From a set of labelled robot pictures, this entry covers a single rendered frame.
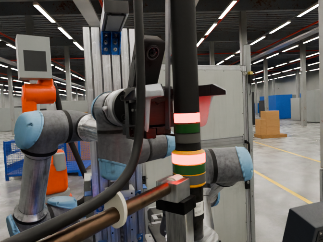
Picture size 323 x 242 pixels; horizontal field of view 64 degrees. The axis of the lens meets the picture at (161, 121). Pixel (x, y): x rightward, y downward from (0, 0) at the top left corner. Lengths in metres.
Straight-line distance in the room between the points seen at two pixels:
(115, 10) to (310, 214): 0.99
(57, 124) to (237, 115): 1.97
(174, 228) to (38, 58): 4.12
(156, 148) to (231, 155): 0.32
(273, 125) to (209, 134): 10.61
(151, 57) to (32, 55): 3.98
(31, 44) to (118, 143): 3.90
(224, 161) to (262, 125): 11.92
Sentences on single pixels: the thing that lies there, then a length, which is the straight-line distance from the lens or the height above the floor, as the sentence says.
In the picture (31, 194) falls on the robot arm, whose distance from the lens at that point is 1.03.
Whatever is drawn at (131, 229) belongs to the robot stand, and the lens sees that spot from 1.33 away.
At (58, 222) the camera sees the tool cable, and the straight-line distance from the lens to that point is 0.21.
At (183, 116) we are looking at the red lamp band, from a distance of 0.32.
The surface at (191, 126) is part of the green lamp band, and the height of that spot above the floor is 1.61.
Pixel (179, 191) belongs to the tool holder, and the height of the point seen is 1.54.
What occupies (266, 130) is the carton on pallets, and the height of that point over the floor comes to 0.35.
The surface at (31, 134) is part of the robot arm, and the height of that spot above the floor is 1.57.
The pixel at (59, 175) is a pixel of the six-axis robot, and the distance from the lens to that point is 4.36.
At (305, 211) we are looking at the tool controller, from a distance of 1.08.
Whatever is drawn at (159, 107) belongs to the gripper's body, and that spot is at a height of 1.63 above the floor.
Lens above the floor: 1.63
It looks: 3 degrees down
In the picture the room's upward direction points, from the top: 3 degrees counter-clockwise
